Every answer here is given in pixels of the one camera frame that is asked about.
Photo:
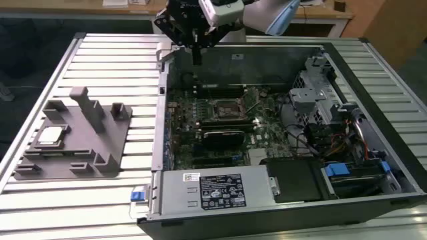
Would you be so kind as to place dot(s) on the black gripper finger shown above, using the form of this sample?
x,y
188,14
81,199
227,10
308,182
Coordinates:
x,y
169,30
209,37

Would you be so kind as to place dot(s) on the silver CPU chip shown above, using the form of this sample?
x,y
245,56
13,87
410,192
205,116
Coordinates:
x,y
51,135

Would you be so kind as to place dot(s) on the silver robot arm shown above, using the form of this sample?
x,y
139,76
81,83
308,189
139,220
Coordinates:
x,y
256,15

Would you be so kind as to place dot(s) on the CPU socket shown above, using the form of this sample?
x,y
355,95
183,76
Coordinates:
x,y
227,108

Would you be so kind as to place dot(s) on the grey case latch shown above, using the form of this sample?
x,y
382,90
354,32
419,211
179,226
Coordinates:
x,y
163,48

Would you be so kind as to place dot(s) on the white case sticker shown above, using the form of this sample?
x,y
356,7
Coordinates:
x,y
236,56

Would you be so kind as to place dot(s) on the white paper box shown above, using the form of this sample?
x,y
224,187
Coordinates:
x,y
137,1
115,2

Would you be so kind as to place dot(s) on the black RAM slot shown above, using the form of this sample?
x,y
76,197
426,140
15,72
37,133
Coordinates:
x,y
227,86
227,127
227,92
227,124
227,89
227,130
227,121

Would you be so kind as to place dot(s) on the wooden desk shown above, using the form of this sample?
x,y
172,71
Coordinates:
x,y
67,10

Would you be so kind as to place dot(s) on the silver metal drive cage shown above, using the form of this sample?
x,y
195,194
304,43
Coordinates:
x,y
307,96

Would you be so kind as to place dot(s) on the green motherboard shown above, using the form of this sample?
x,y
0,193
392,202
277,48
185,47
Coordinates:
x,y
267,130

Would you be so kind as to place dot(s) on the small black box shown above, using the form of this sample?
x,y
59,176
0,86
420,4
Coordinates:
x,y
339,6

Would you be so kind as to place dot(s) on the black graphics card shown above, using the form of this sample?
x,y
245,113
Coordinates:
x,y
223,141

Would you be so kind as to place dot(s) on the silver chipset heatsink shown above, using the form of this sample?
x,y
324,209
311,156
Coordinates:
x,y
257,157

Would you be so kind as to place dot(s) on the black expansion slot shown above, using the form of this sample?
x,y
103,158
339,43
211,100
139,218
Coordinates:
x,y
213,162

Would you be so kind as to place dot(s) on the grey parts rack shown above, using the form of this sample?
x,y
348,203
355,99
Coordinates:
x,y
83,140

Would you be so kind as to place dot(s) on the wooden cabinet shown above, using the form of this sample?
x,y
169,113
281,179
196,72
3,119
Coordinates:
x,y
390,25

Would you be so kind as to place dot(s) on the grey stand foot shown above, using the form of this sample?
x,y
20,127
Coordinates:
x,y
7,95

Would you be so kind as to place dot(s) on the silver power supply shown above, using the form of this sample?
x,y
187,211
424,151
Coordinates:
x,y
176,190

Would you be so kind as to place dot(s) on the black plastic shroud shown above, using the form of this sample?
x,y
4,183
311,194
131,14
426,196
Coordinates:
x,y
293,180

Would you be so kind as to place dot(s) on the hard disk in blue carrier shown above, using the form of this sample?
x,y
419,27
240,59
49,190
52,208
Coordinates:
x,y
336,170

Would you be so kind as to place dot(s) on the blue release latch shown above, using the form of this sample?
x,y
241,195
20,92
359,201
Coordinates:
x,y
137,196

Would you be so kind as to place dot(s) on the black PC case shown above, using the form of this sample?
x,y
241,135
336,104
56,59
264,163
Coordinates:
x,y
267,225

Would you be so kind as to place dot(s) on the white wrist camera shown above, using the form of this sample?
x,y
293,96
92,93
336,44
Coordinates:
x,y
227,15

